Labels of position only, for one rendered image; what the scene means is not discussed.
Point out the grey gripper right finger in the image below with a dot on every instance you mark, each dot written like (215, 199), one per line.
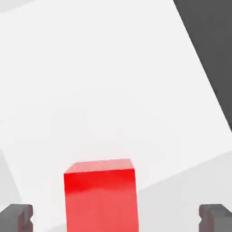
(217, 220)

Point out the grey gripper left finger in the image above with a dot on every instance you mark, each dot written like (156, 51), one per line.
(12, 218)

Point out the small red cube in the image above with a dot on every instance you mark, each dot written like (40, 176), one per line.
(100, 197)

